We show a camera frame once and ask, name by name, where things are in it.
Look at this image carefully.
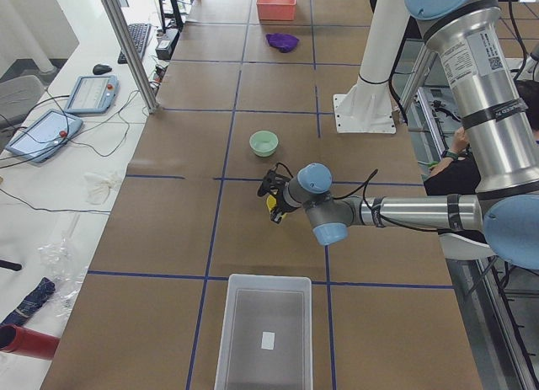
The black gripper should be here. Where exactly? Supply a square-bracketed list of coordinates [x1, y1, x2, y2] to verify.
[269, 186, 295, 222]

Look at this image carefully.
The yellow plastic cup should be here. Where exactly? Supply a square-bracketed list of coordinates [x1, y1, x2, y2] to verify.
[266, 195, 286, 224]

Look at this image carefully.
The purple cloth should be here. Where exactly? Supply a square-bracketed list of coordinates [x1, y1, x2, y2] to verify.
[265, 33, 299, 53]

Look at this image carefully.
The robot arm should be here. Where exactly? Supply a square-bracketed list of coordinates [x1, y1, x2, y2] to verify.
[258, 0, 538, 270]

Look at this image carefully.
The black box device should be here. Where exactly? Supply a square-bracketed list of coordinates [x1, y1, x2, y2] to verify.
[155, 29, 179, 61]

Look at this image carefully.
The mint green bowl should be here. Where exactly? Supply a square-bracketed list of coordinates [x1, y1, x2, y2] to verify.
[249, 131, 279, 158]

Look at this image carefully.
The clear plastic bin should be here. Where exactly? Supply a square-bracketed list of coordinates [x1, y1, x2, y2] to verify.
[214, 274, 313, 389]

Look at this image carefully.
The white label in bin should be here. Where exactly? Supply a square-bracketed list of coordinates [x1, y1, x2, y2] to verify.
[260, 331, 275, 350]

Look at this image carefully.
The seated person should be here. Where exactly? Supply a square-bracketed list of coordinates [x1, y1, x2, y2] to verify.
[423, 80, 539, 197]

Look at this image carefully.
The white crumpled cloth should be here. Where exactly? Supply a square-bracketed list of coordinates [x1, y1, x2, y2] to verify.
[83, 172, 123, 205]

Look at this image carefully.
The pink plastic bin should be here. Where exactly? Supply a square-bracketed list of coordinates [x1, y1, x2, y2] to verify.
[256, 0, 296, 21]

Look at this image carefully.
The teach pendant far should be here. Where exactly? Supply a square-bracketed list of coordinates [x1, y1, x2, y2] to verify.
[64, 75, 119, 115]

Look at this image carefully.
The teach pendant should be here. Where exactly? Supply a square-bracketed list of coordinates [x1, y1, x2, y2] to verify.
[6, 110, 83, 163]
[64, 75, 119, 115]

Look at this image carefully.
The black keyboard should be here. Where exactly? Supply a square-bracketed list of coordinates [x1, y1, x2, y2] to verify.
[128, 23, 152, 59]

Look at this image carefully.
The crumpled clear plastic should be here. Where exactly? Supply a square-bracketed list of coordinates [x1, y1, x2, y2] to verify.
[38, 238, 88, 318]

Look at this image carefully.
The black computer mouse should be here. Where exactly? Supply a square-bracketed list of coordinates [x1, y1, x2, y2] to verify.
[93, 63, 112, 75]

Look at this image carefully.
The teach pendant near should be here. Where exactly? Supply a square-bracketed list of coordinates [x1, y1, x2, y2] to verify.
[6, 110, 83, 163]

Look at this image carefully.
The folded blue umbrella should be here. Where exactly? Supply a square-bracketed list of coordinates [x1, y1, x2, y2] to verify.
[1, 277, 56, 327]

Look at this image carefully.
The red cylinder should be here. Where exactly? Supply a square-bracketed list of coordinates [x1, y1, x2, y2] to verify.
[1, 324, 60, 361]

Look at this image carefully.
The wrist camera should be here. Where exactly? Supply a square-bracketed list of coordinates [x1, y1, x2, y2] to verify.
[257, 169, 291, 197]

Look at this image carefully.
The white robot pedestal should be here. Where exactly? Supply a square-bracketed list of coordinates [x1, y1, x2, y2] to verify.
[334, 0, 410, 134]

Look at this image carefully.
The aluminium frame post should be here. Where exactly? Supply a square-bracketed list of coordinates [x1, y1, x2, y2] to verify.
[101, 0, 159, 114]

